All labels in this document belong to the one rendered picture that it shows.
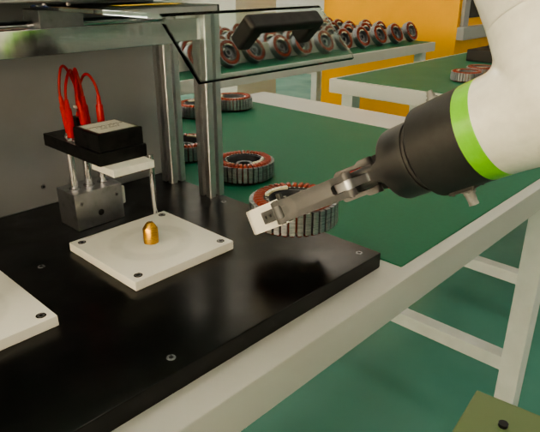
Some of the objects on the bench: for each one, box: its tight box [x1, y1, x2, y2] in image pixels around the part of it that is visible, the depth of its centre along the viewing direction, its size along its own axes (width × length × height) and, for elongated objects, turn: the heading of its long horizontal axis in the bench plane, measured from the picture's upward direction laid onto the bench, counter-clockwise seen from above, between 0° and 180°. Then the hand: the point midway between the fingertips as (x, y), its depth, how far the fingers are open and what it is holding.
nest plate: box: [69, 211, 233, 291], centre depth 73 cm, size 15×15×1 cm
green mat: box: [182, 101, 540, 267], centre depth 124 cm, size 94×61×1 cm, turn 46°
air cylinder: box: [57, 177, 125, 231], centre depth 81 cm, size 5×8×6 cm
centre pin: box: [142, 221, 159, 245], centre depth 72 cm, size 2×2×3 cm
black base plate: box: [0, 173, 381, 432], centre depth 67 cm, size 47×64×2 cm
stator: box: [183, 133, 198, 163], centre depth 118 cm, size 11×11×4 cm
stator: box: [223, 150, 274, 185], centre depth 106 cm, size 11×11×4 cm
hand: (294, 206), depth 71 cm, fingers closed on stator, 11 cm apart
